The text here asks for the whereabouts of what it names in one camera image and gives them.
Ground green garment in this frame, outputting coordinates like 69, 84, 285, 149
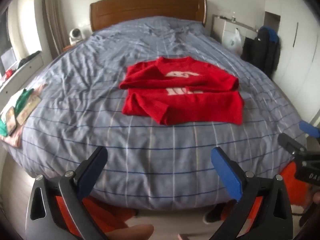
0, 89, 35, 136

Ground beige folded garment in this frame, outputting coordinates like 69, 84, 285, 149
14, 95, 42, 126

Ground black and blue backpack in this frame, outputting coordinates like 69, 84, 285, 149
240, 26, 281, 77

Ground person's orange pants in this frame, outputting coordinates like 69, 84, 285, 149
51, 165, 308, 234

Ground white dresser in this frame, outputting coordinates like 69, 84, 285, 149
0, 51, 45, 98

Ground red knitted sweater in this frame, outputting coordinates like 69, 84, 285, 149
119, 57, 245, 126

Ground white wardrobe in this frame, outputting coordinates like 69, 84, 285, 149
264, 0, 320, 128

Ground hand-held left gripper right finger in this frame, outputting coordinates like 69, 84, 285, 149
211, 147, 294, 240

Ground white bedside cabinet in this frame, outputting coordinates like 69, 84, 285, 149
211, 14, 258, 53

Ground beige curtain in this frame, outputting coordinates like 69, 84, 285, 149
41, 0, 66, 58

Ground wooden headboard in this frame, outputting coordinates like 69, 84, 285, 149
89, 0, 207, 32

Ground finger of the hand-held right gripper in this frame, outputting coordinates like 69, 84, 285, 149
277, 133, 307, 157
299, 120, 320, 138

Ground dark clothes on dresser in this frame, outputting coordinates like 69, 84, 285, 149
17, 50, 42, 68

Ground pile of folded clothes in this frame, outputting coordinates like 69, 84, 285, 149
0, 83, 48, 148

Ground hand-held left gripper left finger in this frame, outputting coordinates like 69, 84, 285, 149
25, 145, 108, 240

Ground white plastic bag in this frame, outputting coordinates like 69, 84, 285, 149
226, 28, 242, 51

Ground bed with grey plaid cover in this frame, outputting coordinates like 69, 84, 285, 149
5, 16, 309, 209

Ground white security camera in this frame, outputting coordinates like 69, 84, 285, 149
69, 27, 84, 45

